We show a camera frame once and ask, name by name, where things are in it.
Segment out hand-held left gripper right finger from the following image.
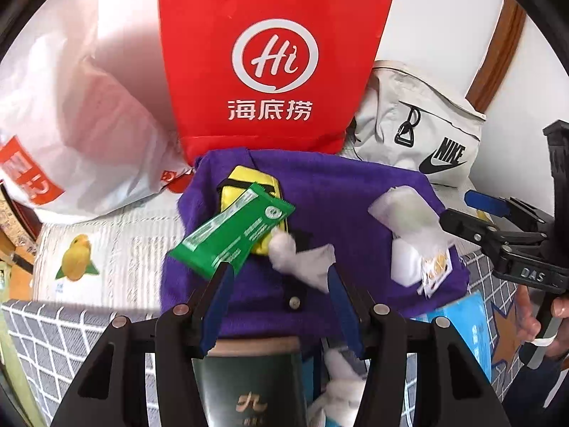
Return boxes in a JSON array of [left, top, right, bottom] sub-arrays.
[[326, 266, 503, 427]]

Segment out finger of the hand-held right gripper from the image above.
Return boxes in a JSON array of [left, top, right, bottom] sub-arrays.
[[440, 208, 534, 276], [464, 190, 552, 232]]

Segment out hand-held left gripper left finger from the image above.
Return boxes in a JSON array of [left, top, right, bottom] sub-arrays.
[[51, 262, 236, 427]]

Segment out light green face mask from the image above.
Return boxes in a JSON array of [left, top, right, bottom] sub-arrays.
[[369, 185, 458, 250]]

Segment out green snack packet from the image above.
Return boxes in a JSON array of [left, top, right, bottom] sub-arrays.
[[168, 182, 296, 282]]

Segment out person's right hand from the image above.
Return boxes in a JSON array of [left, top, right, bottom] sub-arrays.
[[516, 287, 569, 361]]

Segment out printed packaging card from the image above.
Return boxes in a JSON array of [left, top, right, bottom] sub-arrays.
[[418, 253, 452, 296]]

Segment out dark green tin box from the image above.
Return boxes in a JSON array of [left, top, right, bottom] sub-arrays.
[[193, 336, 307, 427]]

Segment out blue tissue box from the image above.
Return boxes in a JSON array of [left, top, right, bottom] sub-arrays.
[[413, 294, 494, 381]]

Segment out newsprint fruit pillow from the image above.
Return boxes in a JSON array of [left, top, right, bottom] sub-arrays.
[[33, 207, 187, 307]]

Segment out person's dark trousers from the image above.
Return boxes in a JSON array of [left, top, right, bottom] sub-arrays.
[[502, 356, 569, 427]]

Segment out yellow zip pouch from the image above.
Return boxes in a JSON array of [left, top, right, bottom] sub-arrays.
[[217, 165, 294, 256]]

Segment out purple towel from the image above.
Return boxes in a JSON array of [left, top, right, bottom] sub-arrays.
[[160, 149, 471, 336]]

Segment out beige canvas bag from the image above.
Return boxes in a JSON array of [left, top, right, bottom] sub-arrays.
[[351, 60, 487, 188]]

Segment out grey checked bed sheet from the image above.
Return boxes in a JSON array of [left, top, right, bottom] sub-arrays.
[[0, 249, 534, 427]]

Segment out brown printed box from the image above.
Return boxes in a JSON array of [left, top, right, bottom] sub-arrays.
[[0, 196, 38, 254]]

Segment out white plastic shopping bag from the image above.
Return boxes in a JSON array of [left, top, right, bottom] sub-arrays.
[[0, 9, 196, 223]]

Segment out red paper bag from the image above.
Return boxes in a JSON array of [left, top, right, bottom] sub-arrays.
[[158, 0, 396, 167]]

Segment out wooden door frame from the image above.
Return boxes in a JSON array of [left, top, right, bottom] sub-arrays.
[[467, 0, 527, 112]]

